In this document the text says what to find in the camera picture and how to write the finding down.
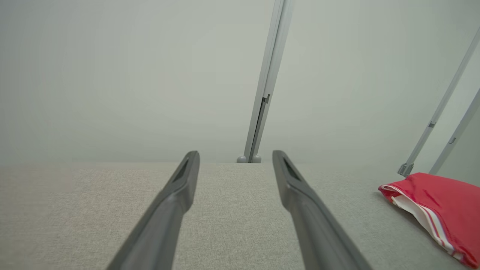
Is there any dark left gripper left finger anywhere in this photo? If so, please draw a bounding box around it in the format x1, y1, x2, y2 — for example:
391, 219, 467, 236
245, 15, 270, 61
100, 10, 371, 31
107, 150, 201, 270

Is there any grey partition post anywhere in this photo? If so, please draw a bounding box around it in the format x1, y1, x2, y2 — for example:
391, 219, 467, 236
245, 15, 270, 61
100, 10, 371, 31
237, 0, 295, 164

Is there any red basketball jersey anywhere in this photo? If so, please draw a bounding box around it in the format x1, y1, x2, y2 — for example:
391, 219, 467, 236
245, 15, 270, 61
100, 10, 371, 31
378, 172, 480, 269

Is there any grey partition support strut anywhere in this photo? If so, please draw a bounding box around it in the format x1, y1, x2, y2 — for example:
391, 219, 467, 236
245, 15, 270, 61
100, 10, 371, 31
429, 88, 480, 175
397, 28, 480, 178

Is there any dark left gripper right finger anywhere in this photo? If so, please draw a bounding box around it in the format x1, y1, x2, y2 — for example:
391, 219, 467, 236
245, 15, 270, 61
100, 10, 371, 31
272, 150, 372, 270

